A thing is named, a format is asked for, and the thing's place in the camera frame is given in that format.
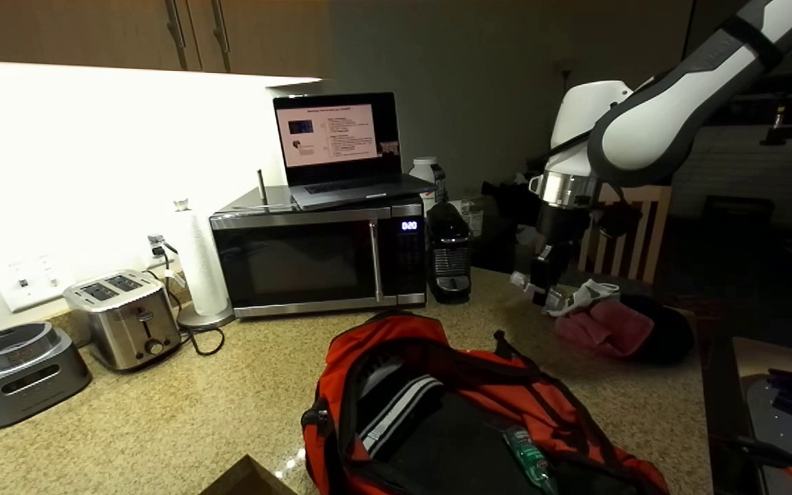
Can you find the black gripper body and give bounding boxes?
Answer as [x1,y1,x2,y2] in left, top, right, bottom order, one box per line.
[532,201,642,290]

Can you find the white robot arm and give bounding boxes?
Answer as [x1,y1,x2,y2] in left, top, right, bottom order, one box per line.
[528,0,792,290]

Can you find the green packet in bag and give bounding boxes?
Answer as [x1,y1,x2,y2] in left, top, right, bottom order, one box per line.
[503,429,558,495]

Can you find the white sock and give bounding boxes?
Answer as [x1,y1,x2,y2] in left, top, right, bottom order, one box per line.
[552,276,620,316]

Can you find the wooden chair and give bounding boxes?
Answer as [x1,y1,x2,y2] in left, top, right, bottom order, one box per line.
[578,183,672,282]

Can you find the pink cloth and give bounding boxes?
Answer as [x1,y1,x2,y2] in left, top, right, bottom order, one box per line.
[556,300,654,360]

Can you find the open laptop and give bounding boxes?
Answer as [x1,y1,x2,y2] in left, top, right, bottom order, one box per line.
[273,89,434,209]

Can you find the red black backpack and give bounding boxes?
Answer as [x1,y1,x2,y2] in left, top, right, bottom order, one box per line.
[302,311,668,495]

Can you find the tray with tools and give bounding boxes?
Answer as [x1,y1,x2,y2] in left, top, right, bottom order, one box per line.
[734,338,792,495]

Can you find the stainless steel microwave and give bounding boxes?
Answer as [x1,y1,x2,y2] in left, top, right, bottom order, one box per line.
[209,193,427,319]

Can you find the white paper towel roll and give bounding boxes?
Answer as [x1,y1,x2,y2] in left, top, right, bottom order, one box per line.
[174,197,232,330]

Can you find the brown box corner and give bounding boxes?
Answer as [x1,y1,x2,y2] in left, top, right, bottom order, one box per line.
[200,457,294,495]

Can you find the wooden upper cabinets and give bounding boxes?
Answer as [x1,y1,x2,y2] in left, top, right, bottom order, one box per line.
[0,0,330,76]

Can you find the silver toaster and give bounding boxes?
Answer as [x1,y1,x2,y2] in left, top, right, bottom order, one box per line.
[64,272,181,371]

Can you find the grey round appliance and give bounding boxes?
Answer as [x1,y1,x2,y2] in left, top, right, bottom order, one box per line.
[0,322,92,429]

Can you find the black toaster cable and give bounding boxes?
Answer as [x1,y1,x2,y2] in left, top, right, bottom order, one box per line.
[166,272,232,360]

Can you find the white wall outlet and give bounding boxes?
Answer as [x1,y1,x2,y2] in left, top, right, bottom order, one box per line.
[0,256,72,311]

